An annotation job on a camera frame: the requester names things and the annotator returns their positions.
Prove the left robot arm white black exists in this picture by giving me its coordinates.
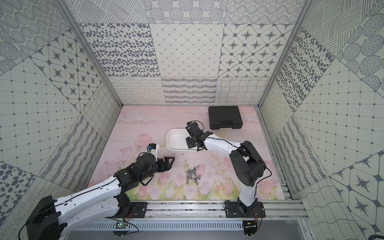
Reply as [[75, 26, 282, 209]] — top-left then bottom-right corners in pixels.
[[24, 153, 175, 240]]

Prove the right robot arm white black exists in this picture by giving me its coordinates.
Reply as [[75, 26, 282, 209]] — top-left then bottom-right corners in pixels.
[[186, 121, 267, 208]]

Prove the white plastic storage box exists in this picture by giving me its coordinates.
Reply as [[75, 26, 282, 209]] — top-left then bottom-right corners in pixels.
[[166, 129, 197, 153]]

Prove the black plastic tool case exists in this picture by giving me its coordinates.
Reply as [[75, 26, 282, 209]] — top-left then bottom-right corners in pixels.
[[208, 106, 243, 130]]

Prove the left circuit board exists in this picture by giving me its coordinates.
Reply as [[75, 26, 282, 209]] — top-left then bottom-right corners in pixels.
[[115, 221, 128, 229]]

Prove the circuit board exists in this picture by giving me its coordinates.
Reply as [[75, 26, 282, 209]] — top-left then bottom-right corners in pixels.
[[243, 221, 258, 238], [115, 221, 128, 229]]

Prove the right circuit board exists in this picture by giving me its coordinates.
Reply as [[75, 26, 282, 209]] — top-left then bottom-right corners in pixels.
[[243, 221, 258, 238]]

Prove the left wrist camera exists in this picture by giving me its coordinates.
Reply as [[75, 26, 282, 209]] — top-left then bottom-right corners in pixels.
[[147, 143, 159, 160]]

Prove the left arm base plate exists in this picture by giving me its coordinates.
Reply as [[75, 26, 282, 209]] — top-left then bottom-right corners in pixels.
[[126, 202, 148, 219]]

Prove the white vented cable duct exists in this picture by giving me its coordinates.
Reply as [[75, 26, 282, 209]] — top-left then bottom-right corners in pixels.
[[77, 220, 243, 231]]

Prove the aluminium rail frame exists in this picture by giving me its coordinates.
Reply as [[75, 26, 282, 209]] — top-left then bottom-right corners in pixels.
[[142, 200, 309, 221]]

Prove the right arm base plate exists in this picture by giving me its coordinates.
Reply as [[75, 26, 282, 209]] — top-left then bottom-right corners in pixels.
[[223, 201, 266, 218]]

